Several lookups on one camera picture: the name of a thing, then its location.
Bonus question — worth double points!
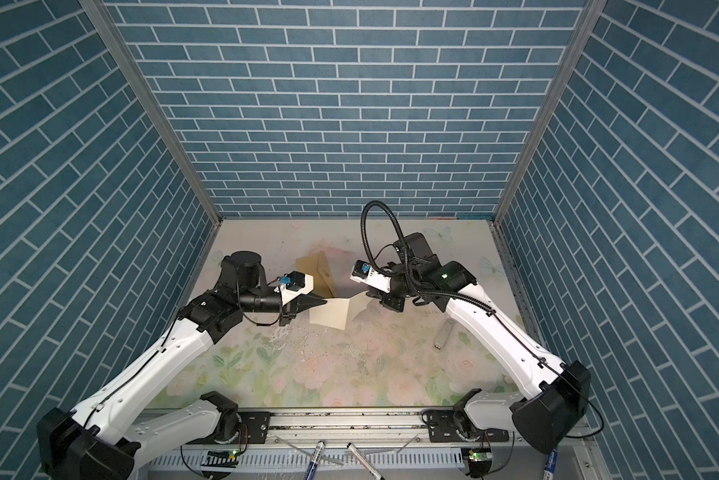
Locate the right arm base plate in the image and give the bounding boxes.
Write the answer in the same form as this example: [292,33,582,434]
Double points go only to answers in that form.
[421,409,511,444]

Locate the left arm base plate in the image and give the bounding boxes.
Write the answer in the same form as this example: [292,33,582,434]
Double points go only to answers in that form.
[189,411,271,447]

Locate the black white marker pen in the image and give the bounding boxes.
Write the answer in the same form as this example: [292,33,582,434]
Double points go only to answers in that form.
[346,443,385,480]

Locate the blue marker right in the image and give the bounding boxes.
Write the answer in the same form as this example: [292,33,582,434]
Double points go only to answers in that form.
[541,448,559,480]

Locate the beige letter paper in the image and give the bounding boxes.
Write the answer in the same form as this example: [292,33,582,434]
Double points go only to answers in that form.
[307,293,371,330]

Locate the yellow envelope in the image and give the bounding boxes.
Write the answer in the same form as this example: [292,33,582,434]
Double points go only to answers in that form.
[295,250,339,299]

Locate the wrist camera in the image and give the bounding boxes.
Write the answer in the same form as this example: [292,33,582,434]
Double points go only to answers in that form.
[350,260,391,293]
[279,271,313,295]

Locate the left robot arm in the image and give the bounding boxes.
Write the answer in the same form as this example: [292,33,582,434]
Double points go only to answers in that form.
[37,251,326,479]

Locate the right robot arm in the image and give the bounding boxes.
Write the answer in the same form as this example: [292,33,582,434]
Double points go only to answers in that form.
[351,233,591,454]

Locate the aluminium rail frame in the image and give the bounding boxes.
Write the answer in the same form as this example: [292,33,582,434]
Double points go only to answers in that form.
[79,405,613,480]

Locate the blue marker pen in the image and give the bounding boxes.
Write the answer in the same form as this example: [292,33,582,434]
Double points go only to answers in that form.
[303,441,325,480]

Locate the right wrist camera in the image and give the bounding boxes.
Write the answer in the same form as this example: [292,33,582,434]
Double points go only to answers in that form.
[350,260,391,293]

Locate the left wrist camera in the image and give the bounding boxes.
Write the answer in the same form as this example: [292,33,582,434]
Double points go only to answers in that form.
[279,271,313,295]

